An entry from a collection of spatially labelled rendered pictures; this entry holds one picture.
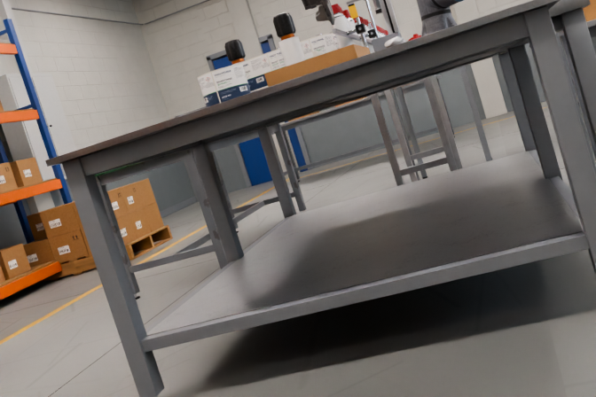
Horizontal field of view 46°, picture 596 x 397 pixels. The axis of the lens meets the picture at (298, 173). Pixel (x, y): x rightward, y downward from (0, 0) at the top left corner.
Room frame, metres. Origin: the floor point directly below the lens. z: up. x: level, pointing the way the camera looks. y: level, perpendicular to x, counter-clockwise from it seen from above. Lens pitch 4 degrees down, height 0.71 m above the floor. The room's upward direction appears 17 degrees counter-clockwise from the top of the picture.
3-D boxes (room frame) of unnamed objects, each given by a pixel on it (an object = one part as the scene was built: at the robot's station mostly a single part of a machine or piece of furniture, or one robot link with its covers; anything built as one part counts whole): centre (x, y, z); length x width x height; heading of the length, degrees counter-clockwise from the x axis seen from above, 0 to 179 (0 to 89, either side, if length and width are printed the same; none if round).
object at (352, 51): (2.07, -0.16, 0.85); 0.30 x 0.26 x 0.04; 165
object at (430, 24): (2.75, -0.69, 0.91); 0.15 x 0.15 x 0.10
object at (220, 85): (3.03, 0.19, 0.95); 0.20 x 0.20 x 0.14
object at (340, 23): (2.59, -0.30, 0.98); 0.05 x 0.05 x 0.20
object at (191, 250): (4.95, 0.60, 0.40); 1.90 x 0.75 x 0.80; 163
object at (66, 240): (6.80, 2.07, 0.32); 1.20 x 0.83 x 0.64; 72
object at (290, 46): (3.03, -0.13, 1.03); 0.09 x 0.09 x 0.30
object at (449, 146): (4.39, -0.79, 0.47); 1.17 x 0.36 x 0.95; 165
